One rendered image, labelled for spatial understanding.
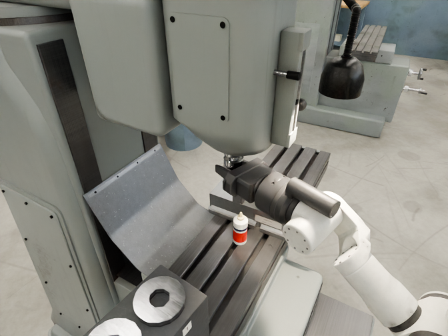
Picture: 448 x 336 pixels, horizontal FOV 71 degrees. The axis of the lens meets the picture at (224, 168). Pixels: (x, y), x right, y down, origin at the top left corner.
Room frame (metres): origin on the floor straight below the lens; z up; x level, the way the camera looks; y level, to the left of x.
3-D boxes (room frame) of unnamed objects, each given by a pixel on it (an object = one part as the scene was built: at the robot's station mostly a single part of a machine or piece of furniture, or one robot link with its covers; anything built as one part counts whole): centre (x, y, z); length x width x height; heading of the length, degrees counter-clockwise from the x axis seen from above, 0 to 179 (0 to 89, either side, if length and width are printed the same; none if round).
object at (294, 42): (0.55, -0.12, 1.44); 0.04 x 0.04 x 0.21; 60
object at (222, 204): (0.74, -0.13, 1.01); 0.35 x 0.15 x 0.11; 62
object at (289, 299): (0.60, -0.02, 0.82); 0.50 x 0.35 x 0.12; 60
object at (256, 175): (0.53, -0.08, 1.23); 0.13 x 0.12 x 0.10; 131
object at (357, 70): (0.54, -0.20, 1.48); 0.07 x 0.07 x 0.06
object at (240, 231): (0.63, -0.05, 1.01); 0.04 x 0.04 x 0.11
